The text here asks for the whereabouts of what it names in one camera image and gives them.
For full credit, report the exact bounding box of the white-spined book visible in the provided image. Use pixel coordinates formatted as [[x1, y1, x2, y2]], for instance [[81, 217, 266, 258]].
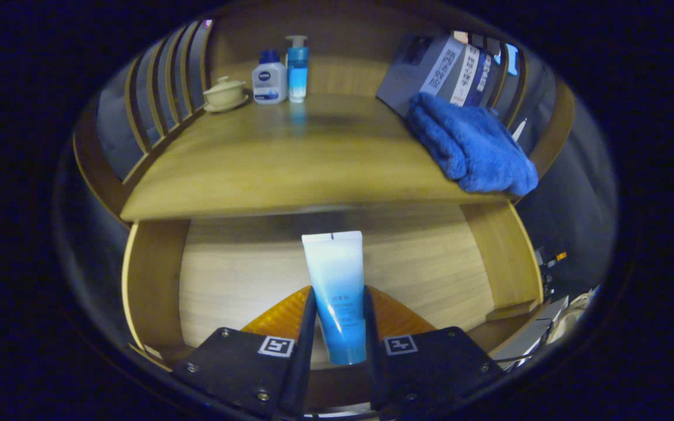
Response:
[[451, 44, 482, 107]]

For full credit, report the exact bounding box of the wooden drawer with black knob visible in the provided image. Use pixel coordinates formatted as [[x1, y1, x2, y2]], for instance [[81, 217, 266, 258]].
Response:
[[121, 202, 545, 410]]

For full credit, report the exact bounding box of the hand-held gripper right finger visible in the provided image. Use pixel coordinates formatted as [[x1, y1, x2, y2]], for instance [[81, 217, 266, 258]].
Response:
[[362, 285, 504, 413]]

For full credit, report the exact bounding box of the grey book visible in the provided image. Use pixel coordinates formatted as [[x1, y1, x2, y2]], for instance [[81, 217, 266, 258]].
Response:
[[376, 34, 466, 118]]

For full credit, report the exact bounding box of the dark blue book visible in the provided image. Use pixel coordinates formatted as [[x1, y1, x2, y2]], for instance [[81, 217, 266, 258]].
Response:
[[472, 50, 500, 109]]

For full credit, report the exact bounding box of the blue folded towel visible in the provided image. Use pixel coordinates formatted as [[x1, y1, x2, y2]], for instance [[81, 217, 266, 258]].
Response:
[[406, 92, 539, 196]]

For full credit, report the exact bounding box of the blue and white tube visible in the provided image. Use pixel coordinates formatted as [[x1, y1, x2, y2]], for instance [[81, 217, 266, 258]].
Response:
[[301, 230, 368, 366]]

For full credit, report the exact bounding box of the wooden countertop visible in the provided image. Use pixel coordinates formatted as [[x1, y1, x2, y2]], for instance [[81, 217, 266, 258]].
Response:
[[119, 94, 516, 223]]

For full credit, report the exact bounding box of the beige lidded teacup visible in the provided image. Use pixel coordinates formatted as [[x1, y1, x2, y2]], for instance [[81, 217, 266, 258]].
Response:
[[202, 75, 250, 113]]

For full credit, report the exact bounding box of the blue pump bottle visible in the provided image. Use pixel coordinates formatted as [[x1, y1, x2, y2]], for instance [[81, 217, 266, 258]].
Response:
[[286, 35, 310, 103]]

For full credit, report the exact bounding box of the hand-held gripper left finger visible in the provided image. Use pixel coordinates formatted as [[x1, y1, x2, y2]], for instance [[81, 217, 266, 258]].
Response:
[[172, 285, 318, 419]]

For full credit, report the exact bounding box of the black backdrop cloth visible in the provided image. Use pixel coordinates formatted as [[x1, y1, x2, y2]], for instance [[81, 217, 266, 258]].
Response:
[[53, 20, 618, 328]]

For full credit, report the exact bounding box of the black and orange equipment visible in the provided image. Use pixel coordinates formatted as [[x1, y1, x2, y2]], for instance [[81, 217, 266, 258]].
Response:
[[533, 246, 569, 299]]

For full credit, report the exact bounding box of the white bottle with blue cap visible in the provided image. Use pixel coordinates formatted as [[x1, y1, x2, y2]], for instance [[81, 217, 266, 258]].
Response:
[[252, 50, 288, 105]]

